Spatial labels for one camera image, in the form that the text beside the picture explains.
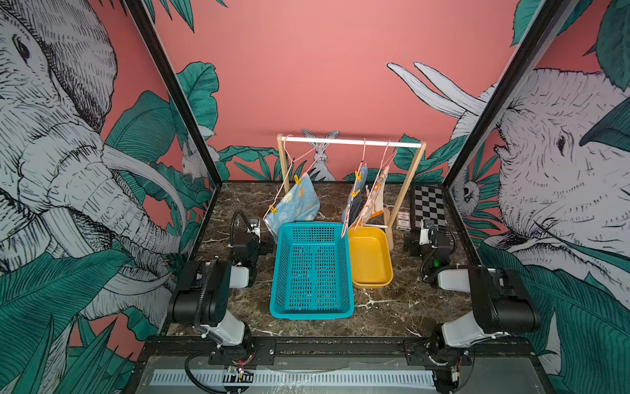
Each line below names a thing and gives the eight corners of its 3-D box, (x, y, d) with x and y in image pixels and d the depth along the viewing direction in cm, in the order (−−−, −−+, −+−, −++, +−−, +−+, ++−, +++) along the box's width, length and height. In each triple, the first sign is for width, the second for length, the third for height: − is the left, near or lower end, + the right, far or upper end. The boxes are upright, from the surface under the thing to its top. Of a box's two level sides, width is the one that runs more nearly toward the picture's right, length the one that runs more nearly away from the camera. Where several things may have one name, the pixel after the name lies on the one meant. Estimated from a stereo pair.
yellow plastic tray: (353, 290, 89) (355, 283, 84) (349, 235, 104) (350, 226, 99) (392, 290, 89) (397, 283, 84) (382, 235, 104) (385, 226, 99)
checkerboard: (414, 227, 107) (416, 223, 105) (414, 188, 122) (416, 184, 120) (444, 232, 105) (447, 228, 103) (439, 192, 120) (442, 188, 118)
